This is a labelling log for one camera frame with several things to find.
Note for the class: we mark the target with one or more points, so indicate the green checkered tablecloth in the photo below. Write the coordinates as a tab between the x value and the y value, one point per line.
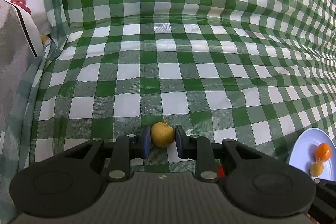
257	71

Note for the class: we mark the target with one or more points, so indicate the small orange tangerine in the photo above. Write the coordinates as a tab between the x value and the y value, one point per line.
322	153

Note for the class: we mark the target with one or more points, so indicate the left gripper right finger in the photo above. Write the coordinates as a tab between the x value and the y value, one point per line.
199	149

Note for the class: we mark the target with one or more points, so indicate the light blue plate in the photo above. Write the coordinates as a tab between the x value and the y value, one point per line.
302	155

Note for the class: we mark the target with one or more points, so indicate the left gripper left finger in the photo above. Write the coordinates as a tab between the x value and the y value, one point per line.
122	151

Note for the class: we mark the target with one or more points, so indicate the grey patterned pillow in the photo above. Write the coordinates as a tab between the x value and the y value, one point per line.
23	25

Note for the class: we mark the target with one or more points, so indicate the red tomato lower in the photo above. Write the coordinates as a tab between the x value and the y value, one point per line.
220	171

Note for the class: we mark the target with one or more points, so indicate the yellow longan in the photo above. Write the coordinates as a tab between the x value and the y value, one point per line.
162	134
316	169

